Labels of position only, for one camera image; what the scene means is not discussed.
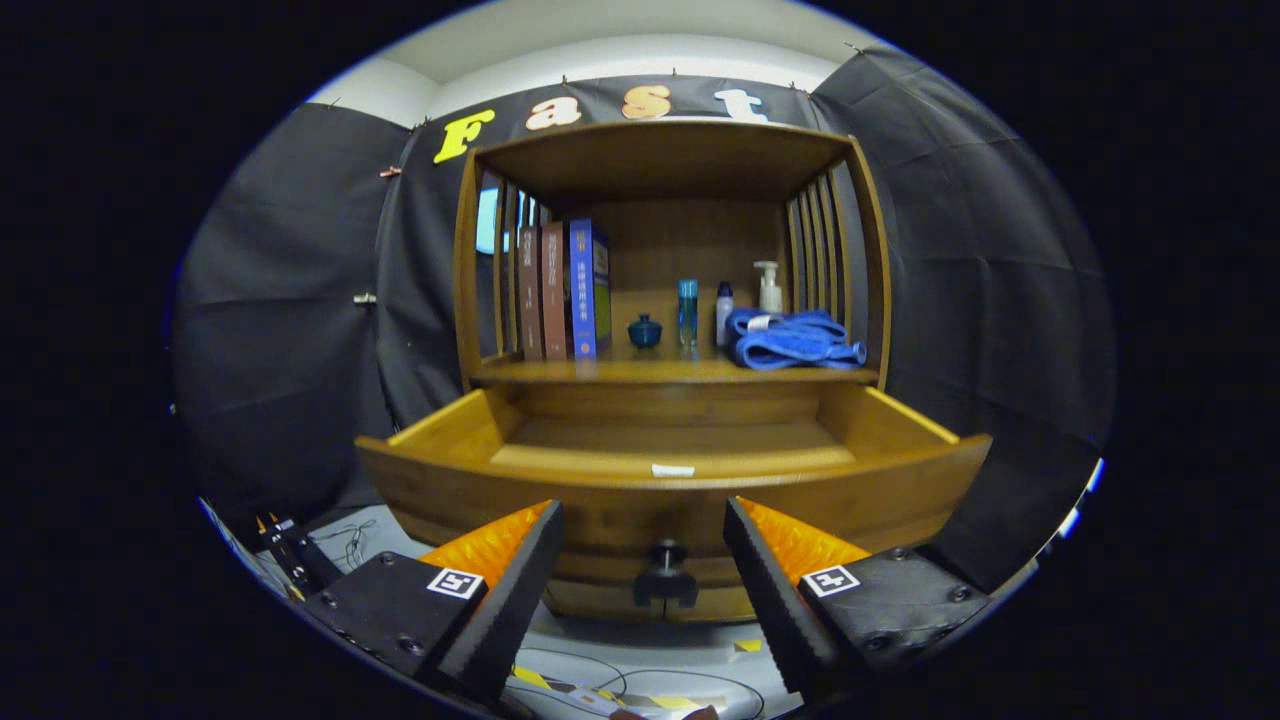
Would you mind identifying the blue book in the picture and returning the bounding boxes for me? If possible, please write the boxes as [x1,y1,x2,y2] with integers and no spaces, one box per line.
[569,218,612,361]

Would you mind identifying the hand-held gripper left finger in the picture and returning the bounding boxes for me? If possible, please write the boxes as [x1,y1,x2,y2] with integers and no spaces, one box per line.
[300,498,564,706]

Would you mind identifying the folded blue towel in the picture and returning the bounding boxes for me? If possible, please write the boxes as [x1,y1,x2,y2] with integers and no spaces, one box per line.
[725,307,868,372]

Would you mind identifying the wooden drawer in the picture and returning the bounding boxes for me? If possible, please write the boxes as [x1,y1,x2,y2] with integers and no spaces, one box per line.
[355,383,994,623]

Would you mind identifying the wooden cabinet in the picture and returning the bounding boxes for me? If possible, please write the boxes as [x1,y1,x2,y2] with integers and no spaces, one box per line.
[355,120,994,623]

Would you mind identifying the black backdrop cloth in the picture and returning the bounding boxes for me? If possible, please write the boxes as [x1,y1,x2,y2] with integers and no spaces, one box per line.
[170,45,1119,591]

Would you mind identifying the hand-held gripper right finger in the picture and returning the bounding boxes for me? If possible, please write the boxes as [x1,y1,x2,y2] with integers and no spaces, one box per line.
[723,496,996,701]

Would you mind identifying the dark device with orange clips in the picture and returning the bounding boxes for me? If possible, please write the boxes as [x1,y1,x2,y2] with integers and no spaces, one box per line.
[250,512,346,599]

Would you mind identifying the wooden countertop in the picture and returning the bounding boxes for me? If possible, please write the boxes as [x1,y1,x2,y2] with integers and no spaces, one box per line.
[470,340,881,387]

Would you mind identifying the black cable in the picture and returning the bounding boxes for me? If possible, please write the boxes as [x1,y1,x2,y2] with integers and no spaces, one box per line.
[510,645,769,719]

